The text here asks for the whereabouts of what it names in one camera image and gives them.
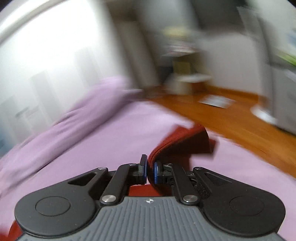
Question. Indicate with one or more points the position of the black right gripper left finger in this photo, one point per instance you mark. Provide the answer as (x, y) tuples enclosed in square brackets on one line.
[(125, 176)]

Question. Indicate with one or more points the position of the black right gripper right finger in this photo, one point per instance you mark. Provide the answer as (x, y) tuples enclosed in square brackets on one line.
[(175, 176)]

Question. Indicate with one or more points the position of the red knitted garment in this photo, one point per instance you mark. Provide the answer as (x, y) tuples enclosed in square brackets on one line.
[(176, 148)]

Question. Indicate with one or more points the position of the purple bed blanket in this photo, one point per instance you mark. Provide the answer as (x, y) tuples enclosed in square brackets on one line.
[(137, 130)]

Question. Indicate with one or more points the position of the purple pillow roll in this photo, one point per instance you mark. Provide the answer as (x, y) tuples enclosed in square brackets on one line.
[(97, 107)]

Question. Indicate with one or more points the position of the paper on floor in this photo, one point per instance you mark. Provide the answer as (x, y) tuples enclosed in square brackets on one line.
[(217, 101)]

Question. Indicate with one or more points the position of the white stool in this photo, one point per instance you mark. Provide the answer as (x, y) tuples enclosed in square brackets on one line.
[(183, 84)]

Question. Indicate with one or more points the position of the white wardrobe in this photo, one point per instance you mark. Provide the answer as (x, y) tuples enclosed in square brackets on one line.
[(52, 53)]

